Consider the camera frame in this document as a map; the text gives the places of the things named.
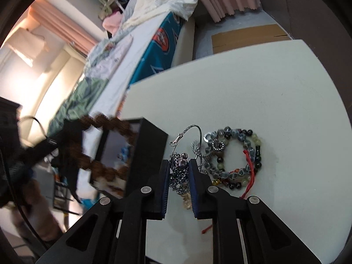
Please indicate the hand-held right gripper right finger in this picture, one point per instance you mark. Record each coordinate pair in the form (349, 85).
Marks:
(193, 189)

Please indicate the pink cloth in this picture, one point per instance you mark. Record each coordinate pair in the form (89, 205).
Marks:
(112, 22)

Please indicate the green patterned blanket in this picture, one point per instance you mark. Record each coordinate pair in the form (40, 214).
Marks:
(79, 101)

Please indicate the bed with white sheet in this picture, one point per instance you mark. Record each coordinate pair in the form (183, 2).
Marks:
(143, 55)

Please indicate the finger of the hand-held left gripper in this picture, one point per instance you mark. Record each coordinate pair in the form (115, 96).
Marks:
(71, 154)

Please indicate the black jewelry box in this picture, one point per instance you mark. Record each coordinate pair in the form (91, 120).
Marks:
(151, 136)

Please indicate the white duvet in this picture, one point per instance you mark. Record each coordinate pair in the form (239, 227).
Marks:
(162, 0)

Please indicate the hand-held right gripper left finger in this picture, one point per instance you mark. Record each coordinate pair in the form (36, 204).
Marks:
(164, 189)

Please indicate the flat cardboard sheet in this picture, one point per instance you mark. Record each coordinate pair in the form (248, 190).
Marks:
(247, 37)

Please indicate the pale printed cloth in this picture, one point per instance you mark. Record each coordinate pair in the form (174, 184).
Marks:
(107, 57)

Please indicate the teal printed blanket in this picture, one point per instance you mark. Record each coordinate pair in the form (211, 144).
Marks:
(159, 44)

